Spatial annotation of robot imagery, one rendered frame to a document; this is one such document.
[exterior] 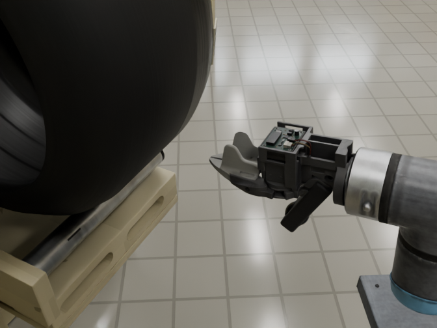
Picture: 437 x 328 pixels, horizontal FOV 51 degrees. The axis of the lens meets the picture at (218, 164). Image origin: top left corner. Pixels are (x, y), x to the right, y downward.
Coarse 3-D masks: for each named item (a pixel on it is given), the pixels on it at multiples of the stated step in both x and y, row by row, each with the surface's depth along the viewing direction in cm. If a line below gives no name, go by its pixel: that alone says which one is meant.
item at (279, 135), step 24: (264, 144) 61; (288, 144) 59; (312, 144) 60; (336, 144) 58; (264, 168) 62; (288, 168) 60; (312, 168) 61; (336, 168) 58; (288, 192) 62; (336, 192) 58
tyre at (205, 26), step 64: (0, 0) 46; (64, 0) 45; (128, 0) 49; (192, 0) 59; (0, 64) 94; (64, 64) 48; (128, 64) 51; (192, 64) 63; (0, 128) 89; (64, 128) 53; (128, 128) 55; (0, 192) 69; (64, 192) 62
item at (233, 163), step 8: (224, 152) 66; (232, 152) 65; (216, 160) 69; (224, 160) 66; (232, 160) 66; (240, 160) 65; (216, 168) 68; (224, 168) 67; (232, 168) 66; (240, 168) 66; (248, 168) 65; (256, 168) 64; (224, 176) 67; (248, 176) 65; (256, 176) 65
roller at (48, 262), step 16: (160, 160) 89; (144, 176) 85; (128, 192) 82; (96, 208) 76; (112, 208) 79; (64, 224) 72; (80, 224) 73; (96, 224) 76; (48, 240) 70; (64, 240) 70; (80, 240) 73; (32, 256) 67; (48, 256) 68; (64, 256) 70; (48, 272) 68
